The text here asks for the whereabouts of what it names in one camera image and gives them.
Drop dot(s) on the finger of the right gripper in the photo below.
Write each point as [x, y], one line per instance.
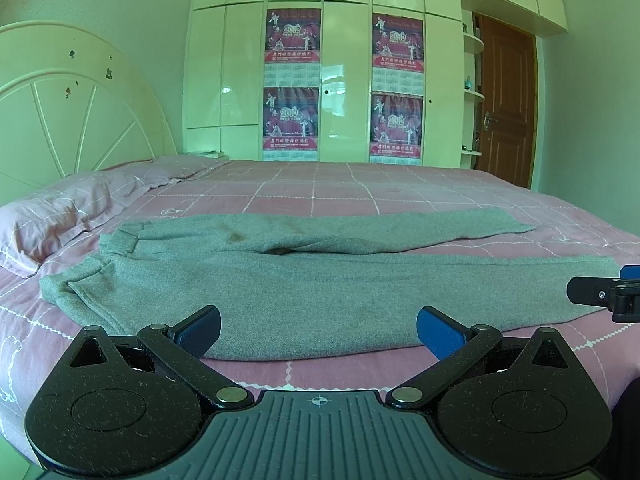
[596, 292]
[630, 272]

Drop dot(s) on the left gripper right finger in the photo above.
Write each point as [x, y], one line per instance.
[459, 350]

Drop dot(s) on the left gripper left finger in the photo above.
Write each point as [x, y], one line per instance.
[179, 348]

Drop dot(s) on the grey sweatpants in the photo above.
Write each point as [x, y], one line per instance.
[291, 288]

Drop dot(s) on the pink checked bed sheet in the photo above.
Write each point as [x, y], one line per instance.
[34, 333]

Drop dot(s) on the far pink pillow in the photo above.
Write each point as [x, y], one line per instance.
[168, 169]

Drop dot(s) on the pink pillow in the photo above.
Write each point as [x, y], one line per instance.
[168, 169]
[41, 223]

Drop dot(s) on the brown wooden door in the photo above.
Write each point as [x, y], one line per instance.
[506, 124]

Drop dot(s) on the lower right red poster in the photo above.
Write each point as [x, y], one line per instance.
[396, 123]

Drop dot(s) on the red poster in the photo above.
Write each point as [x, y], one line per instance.
[292, 36]
[290, 122]
[396, 123]
[397, 43]

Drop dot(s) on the lower left red poster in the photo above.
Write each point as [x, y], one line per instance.
[290, 122]

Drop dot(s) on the white wooden headboard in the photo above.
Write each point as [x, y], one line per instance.
[71, 102]

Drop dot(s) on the white corner shelf unit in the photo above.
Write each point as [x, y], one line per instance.
[472, 90]

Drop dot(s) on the white built-in wardrobe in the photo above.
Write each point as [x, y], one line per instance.
[225, 73]

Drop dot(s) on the upper right red poster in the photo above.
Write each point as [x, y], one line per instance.
[397, 43]

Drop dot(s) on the upper left red poster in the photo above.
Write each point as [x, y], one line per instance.
[292, 36]

